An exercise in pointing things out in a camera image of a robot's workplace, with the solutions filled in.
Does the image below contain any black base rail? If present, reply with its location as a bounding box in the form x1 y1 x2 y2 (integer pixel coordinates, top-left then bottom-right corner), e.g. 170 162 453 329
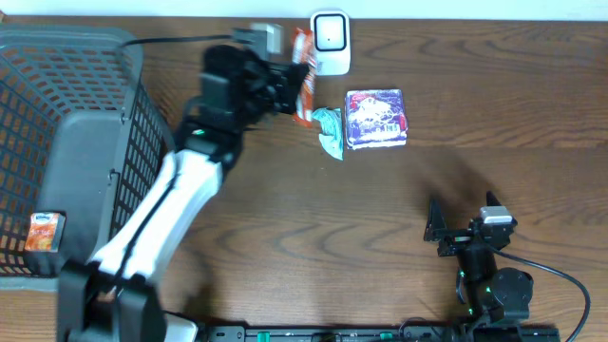
195 322 561 342

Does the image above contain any teal snack packet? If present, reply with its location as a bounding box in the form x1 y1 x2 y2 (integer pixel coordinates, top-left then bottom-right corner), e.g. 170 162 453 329
313 107 344 161

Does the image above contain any orange tissue pack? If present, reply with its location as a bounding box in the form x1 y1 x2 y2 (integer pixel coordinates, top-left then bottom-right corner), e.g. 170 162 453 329
25 212 66 253

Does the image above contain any purple snack bag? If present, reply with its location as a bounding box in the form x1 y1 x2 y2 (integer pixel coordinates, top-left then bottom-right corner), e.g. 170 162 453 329
345 89 409 150

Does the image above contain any white barcode scanner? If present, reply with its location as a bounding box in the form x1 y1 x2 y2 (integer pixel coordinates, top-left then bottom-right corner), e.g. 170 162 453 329
310 10 352 76

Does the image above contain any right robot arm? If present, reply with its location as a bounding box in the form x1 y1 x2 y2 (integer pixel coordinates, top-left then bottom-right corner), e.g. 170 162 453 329
424 192 534 341

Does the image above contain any orange snack bar wrapper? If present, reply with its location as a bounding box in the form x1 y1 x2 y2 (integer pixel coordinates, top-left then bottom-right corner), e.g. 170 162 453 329
292 28 316 128

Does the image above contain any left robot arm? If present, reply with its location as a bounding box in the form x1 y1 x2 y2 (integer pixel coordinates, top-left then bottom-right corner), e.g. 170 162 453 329
56 45 310 342

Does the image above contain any grey plastic shopping basket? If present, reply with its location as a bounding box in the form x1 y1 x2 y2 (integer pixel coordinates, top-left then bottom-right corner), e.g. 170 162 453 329
1 24 168 292

